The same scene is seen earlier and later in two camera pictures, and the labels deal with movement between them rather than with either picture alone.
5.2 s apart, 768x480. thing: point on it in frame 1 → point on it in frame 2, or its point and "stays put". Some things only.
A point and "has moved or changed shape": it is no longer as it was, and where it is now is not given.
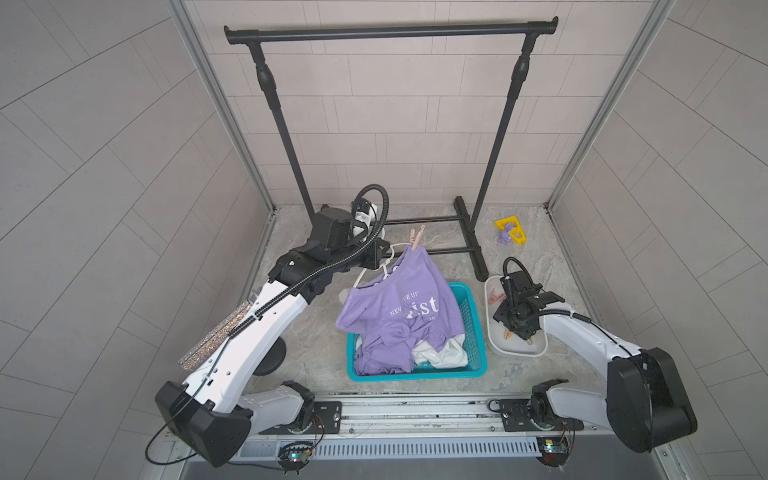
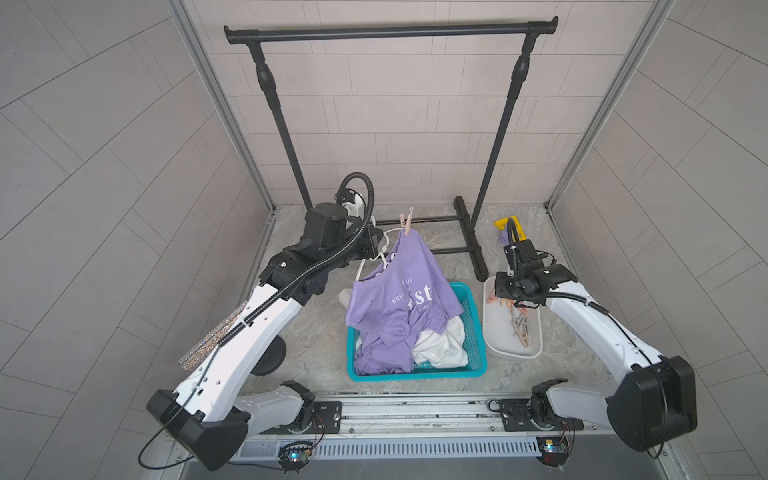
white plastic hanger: (383, 264) has moved or changed shape
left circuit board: (294, 455) stays put
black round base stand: (273, 359) stays put
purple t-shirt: (412, 304) has moved or changed shape
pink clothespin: (414, 237) → (404, 222)
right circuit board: (555, 450) stays put
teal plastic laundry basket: (477, 356) stays put
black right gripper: (499, 316) → (499, 278)
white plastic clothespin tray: (499, 339) stays put
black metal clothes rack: (467, 216) stays put
